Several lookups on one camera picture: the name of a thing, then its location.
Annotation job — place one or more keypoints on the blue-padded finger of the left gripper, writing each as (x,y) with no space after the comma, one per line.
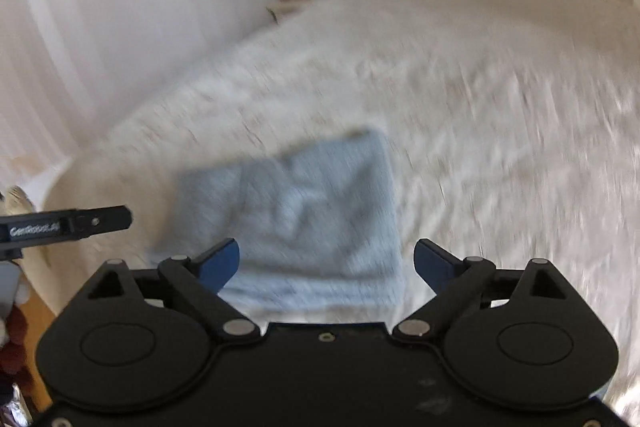
(96,221)

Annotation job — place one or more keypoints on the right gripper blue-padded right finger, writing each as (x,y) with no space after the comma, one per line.
(457,284)

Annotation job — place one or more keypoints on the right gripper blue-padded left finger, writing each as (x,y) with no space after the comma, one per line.
(193,286)

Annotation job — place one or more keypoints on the light grey knit pants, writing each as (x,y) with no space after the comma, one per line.
(316,226)

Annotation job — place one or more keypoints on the cream floral bedspread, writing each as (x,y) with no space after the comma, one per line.
(513,133)

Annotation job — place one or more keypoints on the white sheer curtain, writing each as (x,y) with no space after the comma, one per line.
(125,16)

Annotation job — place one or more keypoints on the cream bedside table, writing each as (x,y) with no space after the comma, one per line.
(282,9)

